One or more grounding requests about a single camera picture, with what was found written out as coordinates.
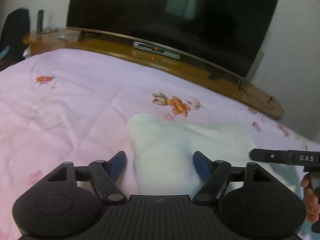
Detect white knitted sock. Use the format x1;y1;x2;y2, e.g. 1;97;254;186
122;111;310;196

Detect dark chair with clothes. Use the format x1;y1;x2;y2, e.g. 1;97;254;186
1;8;30;71

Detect person's right hand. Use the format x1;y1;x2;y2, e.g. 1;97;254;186
300;174;320;223

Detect pink floral bed sheet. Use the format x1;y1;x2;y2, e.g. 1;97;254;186
0;48;320;240

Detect curved wooden TV stand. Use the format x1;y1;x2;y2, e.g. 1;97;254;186
22;29;285;120

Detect silver set-top box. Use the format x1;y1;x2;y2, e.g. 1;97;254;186
133;41;181;60

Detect black flat television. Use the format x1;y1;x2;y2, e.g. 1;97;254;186
66;0;278;77

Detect eyeglasses on stand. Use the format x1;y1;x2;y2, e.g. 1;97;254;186
42;28;59;34

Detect black remote control standing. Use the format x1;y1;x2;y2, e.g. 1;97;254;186
36;10;44;33

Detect black cable on stand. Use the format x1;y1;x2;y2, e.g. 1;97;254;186
237;78;276;111

